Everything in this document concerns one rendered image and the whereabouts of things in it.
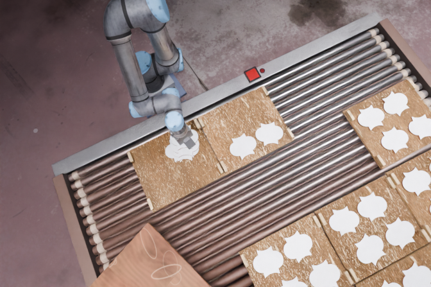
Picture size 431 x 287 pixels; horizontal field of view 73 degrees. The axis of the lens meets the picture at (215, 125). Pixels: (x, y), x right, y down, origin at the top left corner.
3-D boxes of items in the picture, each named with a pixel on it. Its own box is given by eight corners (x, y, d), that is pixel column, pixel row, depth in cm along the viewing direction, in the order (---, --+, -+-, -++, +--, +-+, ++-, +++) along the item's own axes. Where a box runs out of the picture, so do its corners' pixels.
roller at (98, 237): (92, 236, 149) (87, 237, 144) (408, 76, 166) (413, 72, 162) (95, 245, 148) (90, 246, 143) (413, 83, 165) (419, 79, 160)
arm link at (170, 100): (151, 90, 125) (154, 113, 122) (177, 85, 125) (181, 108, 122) (156, 97, 132) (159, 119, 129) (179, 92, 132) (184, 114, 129)
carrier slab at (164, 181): (127, 152, 156) (127, 151, 155) (195, 118, 160) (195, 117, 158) (153, 212, 147) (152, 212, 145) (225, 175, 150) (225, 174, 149)
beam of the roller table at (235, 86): (57, 166, 162) (50, 164, 157) (371, 17, 181) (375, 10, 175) (61, 180, 160) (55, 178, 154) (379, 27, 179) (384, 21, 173)
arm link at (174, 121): (180, 106, 120) (184, 126, 118) (184, 115, 131) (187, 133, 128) (161, 110, 120) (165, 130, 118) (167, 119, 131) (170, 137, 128)
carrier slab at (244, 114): (197, 118, 160) (196, 117, 158) (261, 86, 164) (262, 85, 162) (226, 175, 150) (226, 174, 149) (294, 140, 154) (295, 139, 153)
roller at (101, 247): (95, 245, 148) (90, 246, 143) (414, 83, 165) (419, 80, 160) (98, 255, 146) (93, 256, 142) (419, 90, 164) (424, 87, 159)
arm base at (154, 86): (133, 79, 164) (126, 71, 154) (154, 63, 166) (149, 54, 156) (148, 98, 160) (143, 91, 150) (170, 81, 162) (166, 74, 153)
